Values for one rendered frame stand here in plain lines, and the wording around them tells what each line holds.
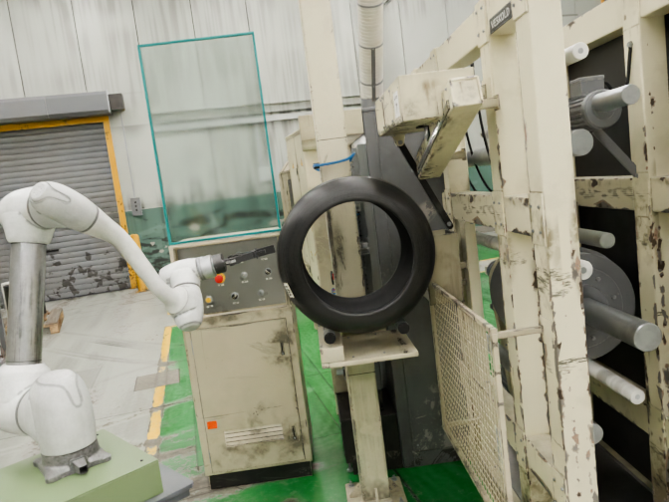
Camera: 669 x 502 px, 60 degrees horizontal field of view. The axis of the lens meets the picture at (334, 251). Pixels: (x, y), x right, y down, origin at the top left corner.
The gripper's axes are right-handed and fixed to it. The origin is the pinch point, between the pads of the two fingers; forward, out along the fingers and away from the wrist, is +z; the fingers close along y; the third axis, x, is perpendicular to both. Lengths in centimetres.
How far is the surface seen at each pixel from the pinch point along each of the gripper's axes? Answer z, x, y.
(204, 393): -55, 66, 60
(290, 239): 10.8, -2.7, -12.0
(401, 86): 59, -42, -35
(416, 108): 62, -34, -35
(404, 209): 54, -2, -12
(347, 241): 32.5, 8.1, 27.0
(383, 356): 33, 49, -10
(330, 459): -6, 125, 77
